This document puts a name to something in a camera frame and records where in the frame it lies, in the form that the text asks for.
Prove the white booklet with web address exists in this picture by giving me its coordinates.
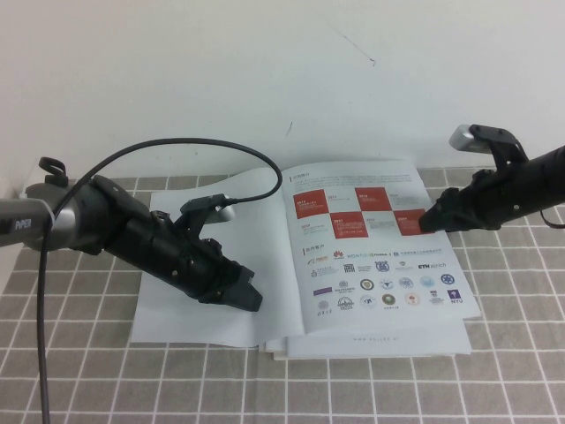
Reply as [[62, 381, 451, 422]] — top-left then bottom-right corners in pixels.
[[285, 318, 471, 358]]

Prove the white printed brochure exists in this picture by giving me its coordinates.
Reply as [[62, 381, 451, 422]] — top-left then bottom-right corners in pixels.
[[131, 160, 483, 349]]

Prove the grey checked tablecloth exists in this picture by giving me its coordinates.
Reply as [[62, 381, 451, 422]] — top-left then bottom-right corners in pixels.
[[0, 165, 565, 424]]

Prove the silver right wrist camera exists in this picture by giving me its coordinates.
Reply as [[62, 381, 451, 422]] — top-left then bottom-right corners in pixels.
[[448, 125, 492, 154]]

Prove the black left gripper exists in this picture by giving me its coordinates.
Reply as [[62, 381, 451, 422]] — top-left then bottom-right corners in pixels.
[[145, 210, 265, 314]]

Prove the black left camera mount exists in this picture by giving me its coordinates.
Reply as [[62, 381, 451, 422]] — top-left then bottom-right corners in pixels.
[[179, 195, 231, 240]]

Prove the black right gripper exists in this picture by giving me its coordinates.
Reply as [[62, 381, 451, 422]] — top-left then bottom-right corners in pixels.
[[418, 167, 523, 234]]

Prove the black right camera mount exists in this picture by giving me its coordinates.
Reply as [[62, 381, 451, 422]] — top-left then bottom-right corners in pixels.
[[467, 125, 530, 172]]

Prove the black left camera cable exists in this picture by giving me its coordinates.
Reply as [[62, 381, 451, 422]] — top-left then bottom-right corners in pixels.
[[37, 137, 284, 424]]

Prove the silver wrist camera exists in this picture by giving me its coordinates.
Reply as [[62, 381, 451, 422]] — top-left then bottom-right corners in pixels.
[[448, 125, 492, 154], [207, 193, 238, 223]]

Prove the plain white booklet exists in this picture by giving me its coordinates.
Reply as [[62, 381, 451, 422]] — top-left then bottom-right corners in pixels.
[[258, 337, 471, 361]]

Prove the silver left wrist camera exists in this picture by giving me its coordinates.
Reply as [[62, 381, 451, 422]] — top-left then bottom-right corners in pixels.
[[207, 193, 238, 223]]

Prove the black cable loop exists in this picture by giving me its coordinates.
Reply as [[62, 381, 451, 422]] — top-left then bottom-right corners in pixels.
[[37, 156, 68, 187]]

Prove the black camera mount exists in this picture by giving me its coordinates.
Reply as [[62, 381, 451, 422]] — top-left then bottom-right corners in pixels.
[[467, 125, 530, 172], [179, 195, 231, 240]]

